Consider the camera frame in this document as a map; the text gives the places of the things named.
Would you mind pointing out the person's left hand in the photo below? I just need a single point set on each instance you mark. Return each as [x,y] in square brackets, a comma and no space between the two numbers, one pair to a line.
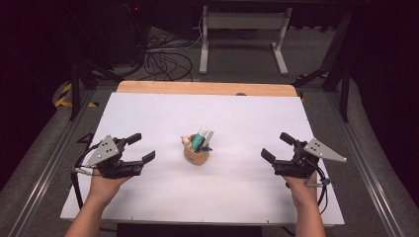
[103,191]

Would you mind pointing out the metal stand frame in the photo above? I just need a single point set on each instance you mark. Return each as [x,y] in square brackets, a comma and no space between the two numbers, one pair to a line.
[243,20]

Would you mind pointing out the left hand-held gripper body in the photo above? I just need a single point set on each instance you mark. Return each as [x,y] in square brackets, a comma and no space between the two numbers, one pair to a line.
[105,153]

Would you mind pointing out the black computer tower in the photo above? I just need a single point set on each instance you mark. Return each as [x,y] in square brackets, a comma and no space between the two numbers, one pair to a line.
[126,33]

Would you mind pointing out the yellow and black hazard tape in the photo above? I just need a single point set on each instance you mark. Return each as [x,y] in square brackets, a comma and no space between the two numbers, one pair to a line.
[66,89]

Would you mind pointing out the metal floor rail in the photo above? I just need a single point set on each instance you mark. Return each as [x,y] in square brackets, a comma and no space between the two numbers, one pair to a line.
[49,168]
[365,168]

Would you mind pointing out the black metal stand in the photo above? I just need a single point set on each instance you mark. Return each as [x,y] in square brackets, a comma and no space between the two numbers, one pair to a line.
[345,98]
[75,92]

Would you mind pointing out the blue pen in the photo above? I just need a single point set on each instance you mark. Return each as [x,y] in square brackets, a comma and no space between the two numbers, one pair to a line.
[207,149]

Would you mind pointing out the green and white glue stick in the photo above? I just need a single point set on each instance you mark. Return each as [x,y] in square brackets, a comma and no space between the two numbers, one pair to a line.
[198,141]

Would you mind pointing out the person's right hand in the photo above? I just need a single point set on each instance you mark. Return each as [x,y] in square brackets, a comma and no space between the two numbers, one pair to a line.
[304,192]

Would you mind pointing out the white table mat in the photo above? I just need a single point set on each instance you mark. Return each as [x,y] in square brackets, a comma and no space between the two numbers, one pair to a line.
[148,115]

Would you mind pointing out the small wooden bowl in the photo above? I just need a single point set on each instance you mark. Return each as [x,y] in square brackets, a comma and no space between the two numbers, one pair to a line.
[194,158]

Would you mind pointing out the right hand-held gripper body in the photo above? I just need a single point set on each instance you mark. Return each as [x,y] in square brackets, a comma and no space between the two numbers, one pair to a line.
[321,151]

